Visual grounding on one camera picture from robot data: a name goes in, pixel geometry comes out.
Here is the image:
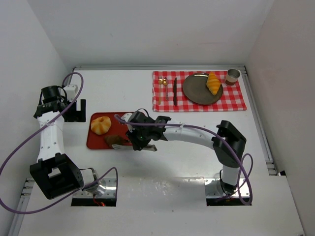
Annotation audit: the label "stainless steel tongs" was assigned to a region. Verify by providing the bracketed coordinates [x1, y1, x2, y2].
[111, 144, 158, 151]

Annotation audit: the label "brown chocolate croissant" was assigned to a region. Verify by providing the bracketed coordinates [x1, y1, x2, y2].
[104, 135, 129, 147]

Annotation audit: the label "orange striped croissant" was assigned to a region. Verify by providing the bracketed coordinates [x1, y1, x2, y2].
[206, 72, 221, 95]

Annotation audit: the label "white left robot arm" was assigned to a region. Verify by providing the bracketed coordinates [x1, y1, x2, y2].
[30, 85, 98, 199]

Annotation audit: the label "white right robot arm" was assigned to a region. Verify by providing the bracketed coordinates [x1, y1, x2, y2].
[122, 111, 247, 195]

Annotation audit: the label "round orange bun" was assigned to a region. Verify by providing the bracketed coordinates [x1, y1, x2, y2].
[91, 117, 112, 135]

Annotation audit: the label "red plastic tray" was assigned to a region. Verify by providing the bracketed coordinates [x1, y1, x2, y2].
[86, 112, 129, 149]

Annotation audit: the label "gold fork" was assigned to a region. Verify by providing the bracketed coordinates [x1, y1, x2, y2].
[158, 76, 163, 105]

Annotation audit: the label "gold spoon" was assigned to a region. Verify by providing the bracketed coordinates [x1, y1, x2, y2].
[162, 77, 169, 101]

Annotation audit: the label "black knife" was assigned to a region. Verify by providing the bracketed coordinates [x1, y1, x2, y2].
[173, 78, 177, 106]

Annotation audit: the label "dark metal plate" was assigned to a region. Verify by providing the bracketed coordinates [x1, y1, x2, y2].
[182, 72, 223, 105]

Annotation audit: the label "metal cup brown band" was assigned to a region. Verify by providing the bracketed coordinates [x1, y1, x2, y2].
[224, 68, 241, 86]

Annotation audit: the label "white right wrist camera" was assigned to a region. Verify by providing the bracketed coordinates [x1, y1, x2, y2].
[121, 113, 133, 123]

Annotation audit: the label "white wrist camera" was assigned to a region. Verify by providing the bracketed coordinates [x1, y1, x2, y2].
[121, 113, 133, 123]
[63, 85, 79, 101]

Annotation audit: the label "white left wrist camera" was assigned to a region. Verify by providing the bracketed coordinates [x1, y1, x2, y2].
[63, 85, 79, 101]

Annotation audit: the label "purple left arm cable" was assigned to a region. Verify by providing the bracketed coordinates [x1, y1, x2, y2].
[0, 72, 119, 214]

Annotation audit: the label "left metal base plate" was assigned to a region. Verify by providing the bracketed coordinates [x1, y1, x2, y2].
[72, 178, 117, 200]

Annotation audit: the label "metal base plate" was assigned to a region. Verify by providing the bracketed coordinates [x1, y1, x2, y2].
[72, 178, 117, 200]
[204, 178, 250, 201]

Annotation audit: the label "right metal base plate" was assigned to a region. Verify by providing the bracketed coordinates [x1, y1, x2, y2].
[204, 178, 250, 201]

